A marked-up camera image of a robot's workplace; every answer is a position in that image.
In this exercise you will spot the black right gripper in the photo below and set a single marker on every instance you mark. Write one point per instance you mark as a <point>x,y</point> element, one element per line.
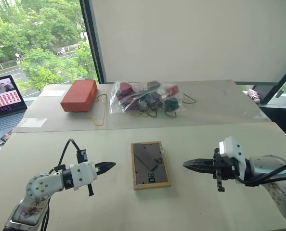
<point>226,168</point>

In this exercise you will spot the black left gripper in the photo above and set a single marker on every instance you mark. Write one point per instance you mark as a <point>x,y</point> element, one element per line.
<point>97,169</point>

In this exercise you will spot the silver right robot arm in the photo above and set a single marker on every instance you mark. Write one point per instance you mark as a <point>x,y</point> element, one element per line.
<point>265,166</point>

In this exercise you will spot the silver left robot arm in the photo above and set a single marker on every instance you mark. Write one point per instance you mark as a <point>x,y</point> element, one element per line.
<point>39,185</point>

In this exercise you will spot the open laptop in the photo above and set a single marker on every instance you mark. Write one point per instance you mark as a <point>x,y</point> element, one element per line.
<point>3,106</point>

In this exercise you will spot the orange brick block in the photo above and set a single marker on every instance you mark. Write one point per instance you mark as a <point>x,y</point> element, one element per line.
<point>79,96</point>

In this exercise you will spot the clear plastic bag of clips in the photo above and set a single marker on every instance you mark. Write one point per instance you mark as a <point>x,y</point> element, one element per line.
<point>145,99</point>

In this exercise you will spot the pink folded umbrella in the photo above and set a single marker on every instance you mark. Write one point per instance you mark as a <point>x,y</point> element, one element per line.
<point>254,95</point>

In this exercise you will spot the small dark object by laptop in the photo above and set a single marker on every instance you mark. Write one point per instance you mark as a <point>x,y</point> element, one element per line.
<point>5,137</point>

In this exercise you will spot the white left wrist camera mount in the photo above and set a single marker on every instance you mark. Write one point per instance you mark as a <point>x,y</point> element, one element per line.
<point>81,174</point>

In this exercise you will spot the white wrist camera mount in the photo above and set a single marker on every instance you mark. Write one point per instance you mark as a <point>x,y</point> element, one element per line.
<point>81,174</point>
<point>230,149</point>

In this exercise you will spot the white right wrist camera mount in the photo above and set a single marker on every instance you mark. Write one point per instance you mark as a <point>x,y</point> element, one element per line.
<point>230,149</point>

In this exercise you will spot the wooden picture frame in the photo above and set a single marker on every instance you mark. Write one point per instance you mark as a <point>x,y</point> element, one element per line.
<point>150,166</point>

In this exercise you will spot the black window frame post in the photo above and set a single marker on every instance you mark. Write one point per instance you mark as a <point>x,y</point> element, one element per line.
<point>92,41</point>

